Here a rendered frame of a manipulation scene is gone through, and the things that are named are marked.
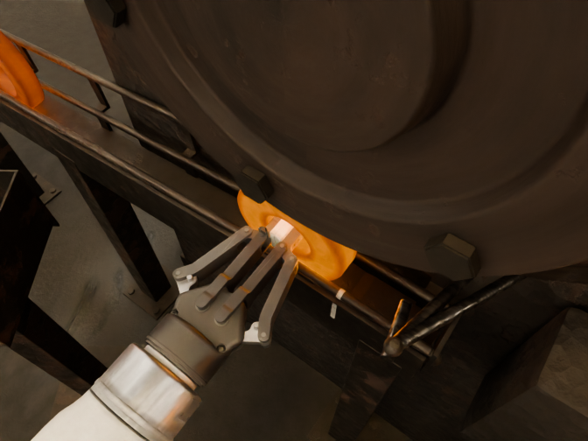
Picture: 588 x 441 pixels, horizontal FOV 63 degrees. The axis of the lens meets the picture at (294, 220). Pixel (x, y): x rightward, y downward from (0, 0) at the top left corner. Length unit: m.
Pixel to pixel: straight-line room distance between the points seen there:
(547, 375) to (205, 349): 0.30
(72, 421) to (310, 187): 0.30
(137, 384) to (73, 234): 1.15
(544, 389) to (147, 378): 0.34
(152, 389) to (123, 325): 0.93
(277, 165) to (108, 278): 1.22
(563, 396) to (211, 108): 0.38
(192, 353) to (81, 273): 1.05
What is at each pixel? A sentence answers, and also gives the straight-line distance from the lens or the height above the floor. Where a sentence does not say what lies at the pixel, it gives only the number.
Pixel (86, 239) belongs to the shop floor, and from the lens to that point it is 1.55.
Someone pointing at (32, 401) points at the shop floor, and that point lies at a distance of 1.40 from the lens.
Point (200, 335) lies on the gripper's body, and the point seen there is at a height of 0.79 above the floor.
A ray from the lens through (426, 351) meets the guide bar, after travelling 0.55.
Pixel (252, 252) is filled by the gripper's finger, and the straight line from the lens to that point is 0.52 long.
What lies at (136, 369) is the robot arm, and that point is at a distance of 0.46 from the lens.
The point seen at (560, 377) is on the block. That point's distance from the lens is 0.49.
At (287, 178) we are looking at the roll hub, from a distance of 0.27.
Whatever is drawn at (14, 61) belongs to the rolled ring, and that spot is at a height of 0.72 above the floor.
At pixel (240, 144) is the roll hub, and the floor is 1.02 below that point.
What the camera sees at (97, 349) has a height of 0.01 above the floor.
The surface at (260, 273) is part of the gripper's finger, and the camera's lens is 0.51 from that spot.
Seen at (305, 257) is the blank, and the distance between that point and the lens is 0.57.
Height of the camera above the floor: 1.22
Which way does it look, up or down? 57 degrees down
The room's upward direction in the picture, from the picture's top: straight up
